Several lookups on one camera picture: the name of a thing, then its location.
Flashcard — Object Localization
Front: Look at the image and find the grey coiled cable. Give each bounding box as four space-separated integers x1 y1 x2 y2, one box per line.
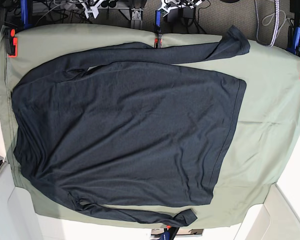
254 0 293 47

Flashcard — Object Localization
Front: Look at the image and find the green table cloth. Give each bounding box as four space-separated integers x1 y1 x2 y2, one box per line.
0 24 300 228

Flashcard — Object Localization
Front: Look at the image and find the dark navy long-sleeve shirt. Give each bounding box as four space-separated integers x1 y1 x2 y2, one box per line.
11 26 250 227

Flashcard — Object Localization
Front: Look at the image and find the bottom centre orange-black clamp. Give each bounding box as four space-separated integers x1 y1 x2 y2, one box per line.
159 226 180 240

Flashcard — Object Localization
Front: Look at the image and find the blue clamp handle right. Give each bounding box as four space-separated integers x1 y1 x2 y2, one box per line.
286 26 300 55

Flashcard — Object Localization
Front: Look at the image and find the black power adapter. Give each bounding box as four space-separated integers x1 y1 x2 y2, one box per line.
164 8 183 24

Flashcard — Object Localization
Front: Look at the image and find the grey metal bracket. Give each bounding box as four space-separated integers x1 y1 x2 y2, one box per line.
130 8 143 30

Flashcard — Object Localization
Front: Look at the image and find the blue clamp handle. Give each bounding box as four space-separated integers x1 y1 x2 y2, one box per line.
286 26 300 55
20 0 33 29

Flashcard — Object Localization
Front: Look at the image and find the top left orange-black clamp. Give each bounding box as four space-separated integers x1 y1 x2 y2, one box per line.
3 28 18 58

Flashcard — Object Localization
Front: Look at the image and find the blue clamp handle left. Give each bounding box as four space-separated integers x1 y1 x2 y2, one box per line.
20 0 33 29

